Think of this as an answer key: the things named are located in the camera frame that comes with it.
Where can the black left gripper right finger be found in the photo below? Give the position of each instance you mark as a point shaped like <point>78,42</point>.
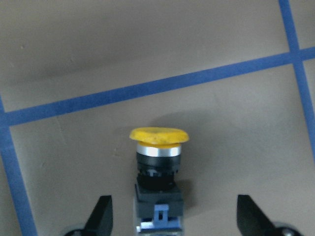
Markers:
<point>251,220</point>

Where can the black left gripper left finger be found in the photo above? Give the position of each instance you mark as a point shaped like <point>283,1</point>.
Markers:
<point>100,222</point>

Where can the yellow push button switch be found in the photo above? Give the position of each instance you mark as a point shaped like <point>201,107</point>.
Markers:
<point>158,207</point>

